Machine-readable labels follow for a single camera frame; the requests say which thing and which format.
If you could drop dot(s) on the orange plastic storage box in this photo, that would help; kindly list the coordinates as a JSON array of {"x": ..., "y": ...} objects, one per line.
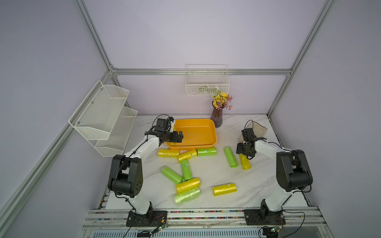
[{"x": 198, "y": 134}]

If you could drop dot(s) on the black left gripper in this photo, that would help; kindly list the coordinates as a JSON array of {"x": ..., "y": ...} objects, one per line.
[{"x": 174, "y": 139}]

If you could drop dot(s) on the white mesh lower shelf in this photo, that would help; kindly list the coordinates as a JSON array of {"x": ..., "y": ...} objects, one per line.
[{"x": 117, "y": 141}]

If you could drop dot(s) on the yellow purple artificial flowers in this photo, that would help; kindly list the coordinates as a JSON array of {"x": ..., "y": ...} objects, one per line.
[{"x": 222, "y": 101}]

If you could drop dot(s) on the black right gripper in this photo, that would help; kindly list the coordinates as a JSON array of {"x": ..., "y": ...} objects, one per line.
[{"x": 239, "y": 150}]

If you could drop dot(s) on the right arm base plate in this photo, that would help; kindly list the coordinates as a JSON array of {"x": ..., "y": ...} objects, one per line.
[{"x": 261, "y": 217}]

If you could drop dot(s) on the light green trash bag roll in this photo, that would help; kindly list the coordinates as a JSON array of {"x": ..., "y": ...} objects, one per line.
[{"x": 186, "y": 196}]

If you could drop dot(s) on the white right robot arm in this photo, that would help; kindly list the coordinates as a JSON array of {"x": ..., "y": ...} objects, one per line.
[{"x": 293, "y": 173}]

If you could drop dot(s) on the white wire wall basket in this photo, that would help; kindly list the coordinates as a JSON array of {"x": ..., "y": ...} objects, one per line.
[{"x": 207, "y": 79}]

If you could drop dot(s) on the cream work glove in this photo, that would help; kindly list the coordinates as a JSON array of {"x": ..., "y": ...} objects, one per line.
[{"x": 258, "y": 129}]

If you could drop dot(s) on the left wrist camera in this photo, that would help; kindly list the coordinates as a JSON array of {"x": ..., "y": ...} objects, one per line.
[{"x": 163, "y": 125}]

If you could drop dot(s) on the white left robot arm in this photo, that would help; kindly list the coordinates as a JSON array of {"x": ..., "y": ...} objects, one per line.
[{"x": 126, "y": 173}]

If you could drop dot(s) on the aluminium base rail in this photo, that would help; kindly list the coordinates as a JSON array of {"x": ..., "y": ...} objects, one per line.
[{"x": 204, "y": 218}]

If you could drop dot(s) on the purple glass vase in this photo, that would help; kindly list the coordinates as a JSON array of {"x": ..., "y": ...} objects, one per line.
[{"x": 217, "y": 115}]

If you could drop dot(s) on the aluminium corner frame post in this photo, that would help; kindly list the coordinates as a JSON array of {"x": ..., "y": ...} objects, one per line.
[{"x": 312, "y": 34}]

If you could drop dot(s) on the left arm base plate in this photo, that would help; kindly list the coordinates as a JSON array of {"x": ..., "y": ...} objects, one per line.
[{"x": 146, "y": 218}]

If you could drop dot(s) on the yellow trash bag roll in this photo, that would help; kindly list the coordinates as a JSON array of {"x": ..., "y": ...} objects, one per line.
[
  {"x": 224, "y": 189},
  {"x": 187, "y": 185},
  {"x": 245, "y": 162},
  {"x": 168, "y": 153},
  {"x": 187, "y": 155}
]

